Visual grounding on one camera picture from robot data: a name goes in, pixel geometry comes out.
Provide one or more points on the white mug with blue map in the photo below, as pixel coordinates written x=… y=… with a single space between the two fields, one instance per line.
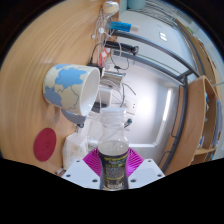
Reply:
x=66 y=83

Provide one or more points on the grey metal bed frame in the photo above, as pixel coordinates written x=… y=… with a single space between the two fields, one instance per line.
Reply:
x=180 y=100

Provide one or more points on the large wooden shelf unit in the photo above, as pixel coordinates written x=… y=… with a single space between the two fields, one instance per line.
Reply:
x=200 y=126

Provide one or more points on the white desk lamp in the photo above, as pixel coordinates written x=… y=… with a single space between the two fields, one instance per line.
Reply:
x=167 y=103

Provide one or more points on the shiny metal cup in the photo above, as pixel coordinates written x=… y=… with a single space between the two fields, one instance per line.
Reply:
x=113 y=79

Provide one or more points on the white charger adapter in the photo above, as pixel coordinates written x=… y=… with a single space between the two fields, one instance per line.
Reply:
x=105 y=95

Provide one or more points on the black electric shaver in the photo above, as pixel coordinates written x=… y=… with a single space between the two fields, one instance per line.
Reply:
x=121 y=47

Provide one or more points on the flat round red coaster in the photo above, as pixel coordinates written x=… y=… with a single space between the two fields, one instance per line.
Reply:
x=45 y=145

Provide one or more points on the blue tube with white cap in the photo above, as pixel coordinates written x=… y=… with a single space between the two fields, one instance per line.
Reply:
x=121 y=26

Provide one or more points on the clear bottle with dark label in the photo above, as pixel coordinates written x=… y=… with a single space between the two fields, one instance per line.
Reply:
x=113 y=160

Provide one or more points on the white wall socket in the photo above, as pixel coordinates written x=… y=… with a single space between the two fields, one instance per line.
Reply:
x=130 y=106

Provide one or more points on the teal cushioned seat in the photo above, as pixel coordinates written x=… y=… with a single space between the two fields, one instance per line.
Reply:
x=133 y=4

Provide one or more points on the narrow wooden shelf unit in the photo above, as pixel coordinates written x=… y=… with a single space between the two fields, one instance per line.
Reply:
x=196 y=43

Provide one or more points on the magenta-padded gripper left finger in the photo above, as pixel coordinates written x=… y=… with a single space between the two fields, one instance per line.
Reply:
x=81 y=173

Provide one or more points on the black charger adapter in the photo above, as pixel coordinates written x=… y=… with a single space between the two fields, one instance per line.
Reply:
x=96 y=65

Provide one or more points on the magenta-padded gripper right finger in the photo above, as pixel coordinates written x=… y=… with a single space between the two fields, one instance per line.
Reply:
x=146 y=171

